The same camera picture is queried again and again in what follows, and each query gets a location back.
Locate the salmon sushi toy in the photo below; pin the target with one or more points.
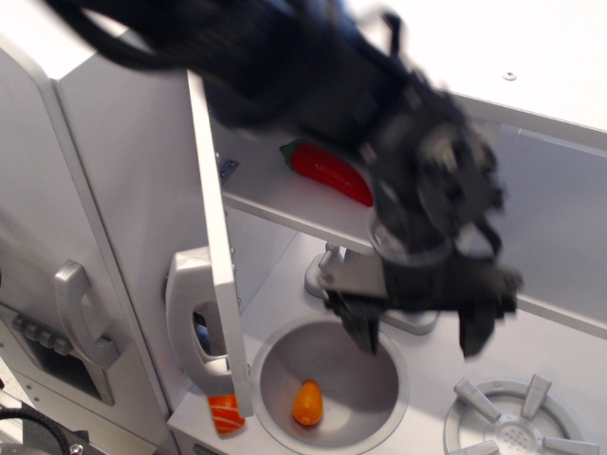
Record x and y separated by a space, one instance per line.
225 414

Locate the white microwave door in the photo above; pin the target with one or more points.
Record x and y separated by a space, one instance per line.
224 283

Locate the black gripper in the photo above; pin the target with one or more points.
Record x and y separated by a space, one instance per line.
431 177

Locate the grey toy faucet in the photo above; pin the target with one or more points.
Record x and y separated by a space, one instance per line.
419 324

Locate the white toy kitchen cabinet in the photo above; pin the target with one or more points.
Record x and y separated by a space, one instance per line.
98 166

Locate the grey stove burner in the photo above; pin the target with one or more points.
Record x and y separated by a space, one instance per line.
511 417

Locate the orange toy carrot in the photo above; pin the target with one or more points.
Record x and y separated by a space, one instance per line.
307 407

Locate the round grey sink bowl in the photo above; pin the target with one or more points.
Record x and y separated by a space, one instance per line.
364 396

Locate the red toy chili pepper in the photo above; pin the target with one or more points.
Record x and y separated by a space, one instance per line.
317 164

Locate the grey ice dispenser panel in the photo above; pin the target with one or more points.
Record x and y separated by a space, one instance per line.
51 352

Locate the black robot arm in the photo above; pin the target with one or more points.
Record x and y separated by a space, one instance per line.
305 68

